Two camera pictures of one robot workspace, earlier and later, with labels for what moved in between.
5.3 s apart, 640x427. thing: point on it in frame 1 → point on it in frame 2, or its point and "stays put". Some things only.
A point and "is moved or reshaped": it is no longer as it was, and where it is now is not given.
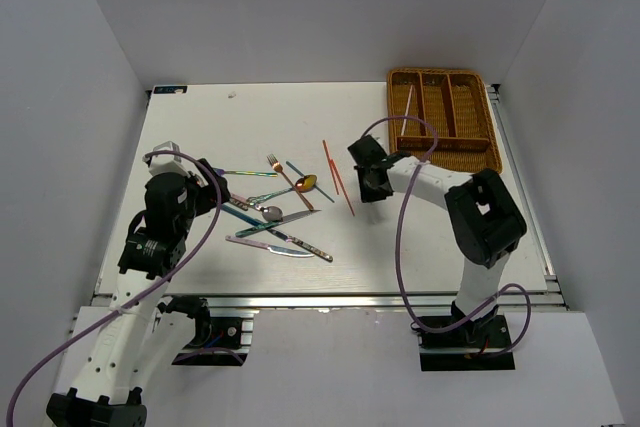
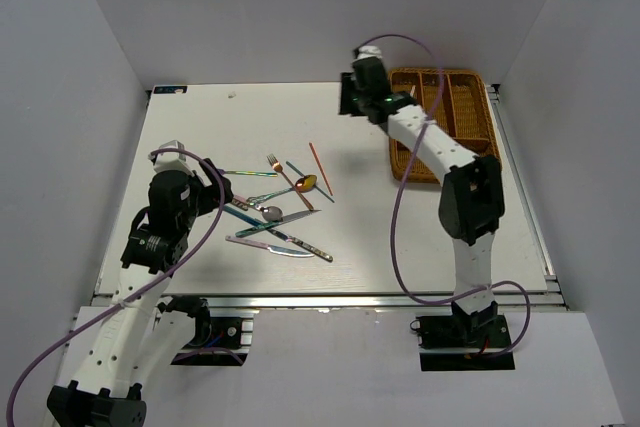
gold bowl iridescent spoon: (303, 183) stays put
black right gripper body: (366, 192) → (352, 102)
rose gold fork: (279, 168) stays put
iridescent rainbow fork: (220, 171) stays put
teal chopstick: (316, 185) stays put
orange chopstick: (331, 169) is moved or reshaped
